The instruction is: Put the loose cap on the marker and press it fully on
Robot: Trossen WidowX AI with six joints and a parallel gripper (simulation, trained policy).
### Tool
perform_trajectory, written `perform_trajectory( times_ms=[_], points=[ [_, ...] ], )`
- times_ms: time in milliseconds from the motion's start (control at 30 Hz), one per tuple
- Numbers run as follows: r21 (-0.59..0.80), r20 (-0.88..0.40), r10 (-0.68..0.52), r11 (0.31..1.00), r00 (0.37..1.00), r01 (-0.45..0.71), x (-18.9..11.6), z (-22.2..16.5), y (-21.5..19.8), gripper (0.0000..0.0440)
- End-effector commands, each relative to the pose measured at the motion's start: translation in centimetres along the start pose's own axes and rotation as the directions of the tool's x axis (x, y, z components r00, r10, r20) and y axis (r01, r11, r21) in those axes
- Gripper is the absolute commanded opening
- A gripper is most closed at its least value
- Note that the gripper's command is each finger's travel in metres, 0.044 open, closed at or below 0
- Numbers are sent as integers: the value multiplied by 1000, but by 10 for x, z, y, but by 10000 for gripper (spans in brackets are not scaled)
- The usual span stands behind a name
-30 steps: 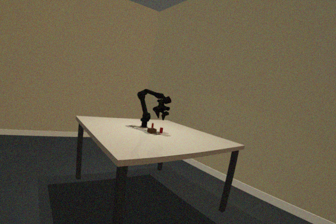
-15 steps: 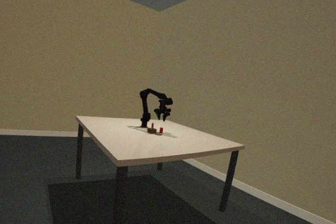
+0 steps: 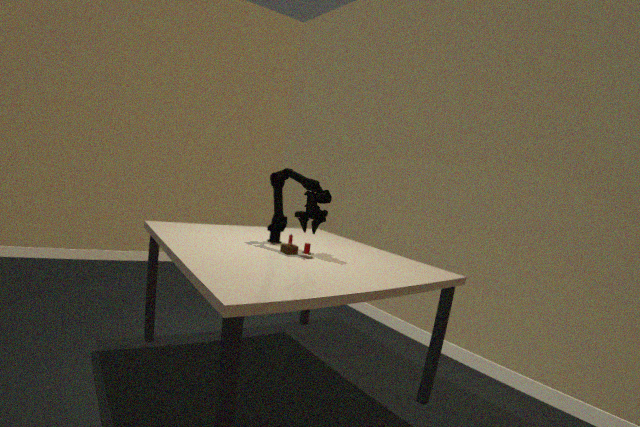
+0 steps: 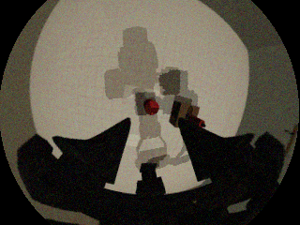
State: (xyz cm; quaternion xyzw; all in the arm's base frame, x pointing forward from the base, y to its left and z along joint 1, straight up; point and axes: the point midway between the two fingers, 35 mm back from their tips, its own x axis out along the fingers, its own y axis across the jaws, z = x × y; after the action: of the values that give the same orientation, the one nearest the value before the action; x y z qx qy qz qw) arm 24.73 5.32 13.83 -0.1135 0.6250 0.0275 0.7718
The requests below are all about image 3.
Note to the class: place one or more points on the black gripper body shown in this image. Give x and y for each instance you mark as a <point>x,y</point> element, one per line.
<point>306,214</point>

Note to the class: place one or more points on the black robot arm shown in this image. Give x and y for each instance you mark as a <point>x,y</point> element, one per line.
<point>277,179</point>

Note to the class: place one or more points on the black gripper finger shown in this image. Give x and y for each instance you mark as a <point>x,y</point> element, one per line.
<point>315,225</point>
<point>303,222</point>

